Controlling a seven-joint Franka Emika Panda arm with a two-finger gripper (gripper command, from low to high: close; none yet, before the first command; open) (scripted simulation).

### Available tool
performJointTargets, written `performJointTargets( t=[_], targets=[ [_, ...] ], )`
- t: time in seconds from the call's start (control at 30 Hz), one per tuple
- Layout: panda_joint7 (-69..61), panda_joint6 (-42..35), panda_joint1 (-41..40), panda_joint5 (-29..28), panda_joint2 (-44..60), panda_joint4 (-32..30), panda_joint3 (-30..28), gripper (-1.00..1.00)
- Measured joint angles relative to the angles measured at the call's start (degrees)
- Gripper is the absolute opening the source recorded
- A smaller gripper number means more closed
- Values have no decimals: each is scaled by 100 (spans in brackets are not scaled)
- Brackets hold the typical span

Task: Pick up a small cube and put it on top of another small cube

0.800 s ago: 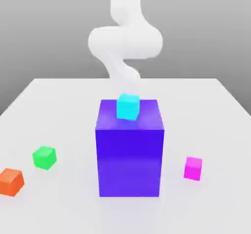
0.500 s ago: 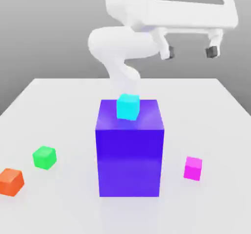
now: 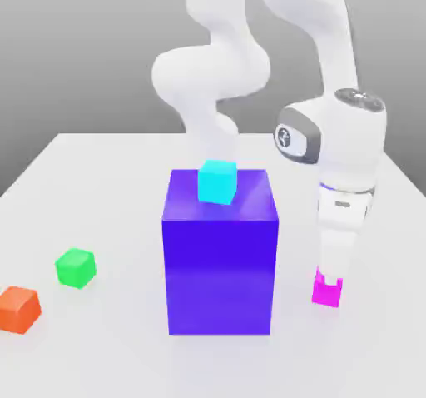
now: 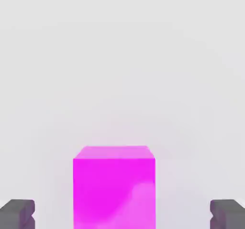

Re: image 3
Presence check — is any small magenta cube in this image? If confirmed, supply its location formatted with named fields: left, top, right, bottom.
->
left=310, top=266, right=344, bottom=309

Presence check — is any large purple box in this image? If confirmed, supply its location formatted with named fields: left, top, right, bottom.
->
left=161, top=168, right=280, bottom=336

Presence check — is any small green cube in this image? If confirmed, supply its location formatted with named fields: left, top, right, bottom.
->
left=54, top=247, right=97, bottom=290

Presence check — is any small orange cube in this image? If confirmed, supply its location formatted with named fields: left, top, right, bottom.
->
left=0, top=286, right=43, bottom=336

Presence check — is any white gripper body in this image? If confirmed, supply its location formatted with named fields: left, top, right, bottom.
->
left=318, top=226, right=360, bottom=278

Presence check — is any small cyan cube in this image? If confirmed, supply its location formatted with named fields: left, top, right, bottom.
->
left=196, top=159, right=238, bottom=206

